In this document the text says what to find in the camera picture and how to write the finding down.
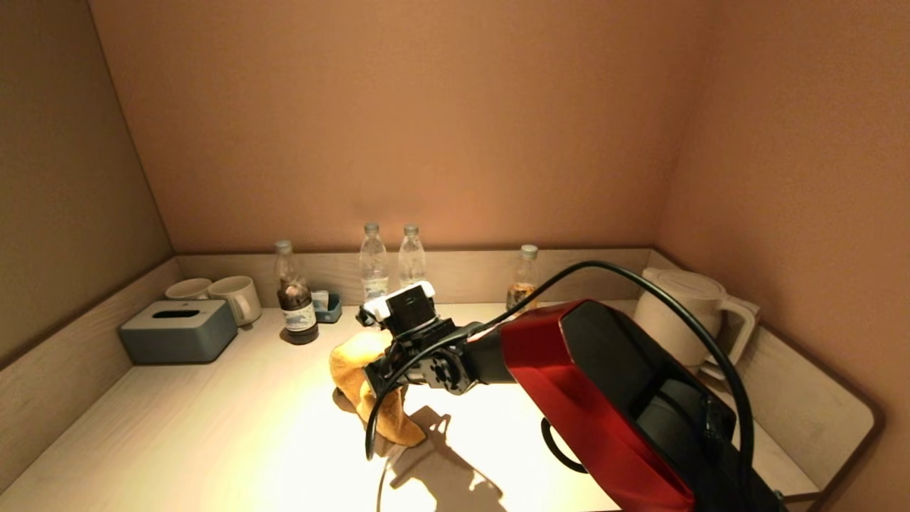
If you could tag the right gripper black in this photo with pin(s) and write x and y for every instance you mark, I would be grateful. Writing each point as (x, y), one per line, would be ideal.
(405, 355)

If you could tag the yellow fluffy cleaning cloth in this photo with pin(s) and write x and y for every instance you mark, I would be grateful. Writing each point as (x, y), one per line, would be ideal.
(352, 370)

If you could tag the right robot arm red black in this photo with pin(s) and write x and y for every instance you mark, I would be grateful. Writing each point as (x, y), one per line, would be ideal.
(604, 398)

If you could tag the small blue sachet tray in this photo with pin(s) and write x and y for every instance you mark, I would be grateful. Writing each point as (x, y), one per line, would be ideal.
(332, 312)

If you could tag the clear water plastic bottle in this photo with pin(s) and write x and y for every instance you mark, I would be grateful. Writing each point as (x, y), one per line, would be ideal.
(412, 263)
(375, 270)

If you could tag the white sachet packet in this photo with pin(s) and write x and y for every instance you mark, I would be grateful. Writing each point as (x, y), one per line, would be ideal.
(320, 300)

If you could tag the light wood desk surround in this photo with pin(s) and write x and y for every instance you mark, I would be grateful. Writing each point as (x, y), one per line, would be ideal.
(483, 277)

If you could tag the dark drink plastic bottle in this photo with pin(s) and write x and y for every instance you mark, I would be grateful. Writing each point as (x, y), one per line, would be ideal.
(298, 318)

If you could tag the orange tea plastic bottle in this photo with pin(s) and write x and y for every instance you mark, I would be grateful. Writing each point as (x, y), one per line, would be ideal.
(525, 277)

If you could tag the white ceramic mug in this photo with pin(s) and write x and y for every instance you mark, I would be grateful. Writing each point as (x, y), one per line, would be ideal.
(188, 289)
(234, 294)

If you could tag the grey-blue tissue box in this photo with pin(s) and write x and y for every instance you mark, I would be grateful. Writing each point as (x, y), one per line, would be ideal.
(178, 336)

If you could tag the white electric kettle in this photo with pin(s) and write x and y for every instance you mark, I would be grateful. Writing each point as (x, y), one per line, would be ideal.
(675, 313)

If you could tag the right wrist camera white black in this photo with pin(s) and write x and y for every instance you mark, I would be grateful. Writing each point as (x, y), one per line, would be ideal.
(409, 306)

